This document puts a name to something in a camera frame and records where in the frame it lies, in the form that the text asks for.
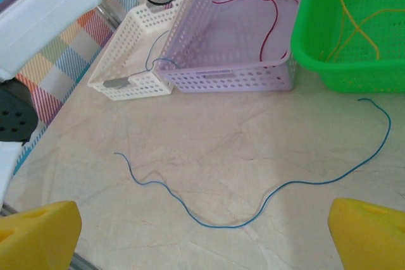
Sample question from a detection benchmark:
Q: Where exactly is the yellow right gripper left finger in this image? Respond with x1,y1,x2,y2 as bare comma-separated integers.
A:
0,200,83,270

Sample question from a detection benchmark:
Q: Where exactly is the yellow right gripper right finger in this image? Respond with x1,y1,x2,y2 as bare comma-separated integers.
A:
327,197,405,270

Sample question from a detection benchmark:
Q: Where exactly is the thin blue cable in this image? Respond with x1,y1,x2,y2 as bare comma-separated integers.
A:
113,98,392,230
128,29,181,78

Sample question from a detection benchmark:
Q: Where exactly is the thin yellow cable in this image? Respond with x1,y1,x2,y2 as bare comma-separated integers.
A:
319,7,405,62
338,0,405,61

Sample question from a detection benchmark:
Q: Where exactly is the white perforated plastic basket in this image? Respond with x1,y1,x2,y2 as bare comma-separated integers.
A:
87,0,192,102

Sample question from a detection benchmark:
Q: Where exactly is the lilac perforated plastic basket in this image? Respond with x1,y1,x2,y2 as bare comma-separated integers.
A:
154,0,309,94

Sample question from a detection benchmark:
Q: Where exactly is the green perforated plastic basket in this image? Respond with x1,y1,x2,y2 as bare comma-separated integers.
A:
290,0,405,94

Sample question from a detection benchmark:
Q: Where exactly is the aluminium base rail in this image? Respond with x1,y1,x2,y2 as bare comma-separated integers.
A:
70,250,96,270

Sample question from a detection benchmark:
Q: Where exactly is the aluminium frame post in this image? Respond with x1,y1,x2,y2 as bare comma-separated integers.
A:
94,0,124,29

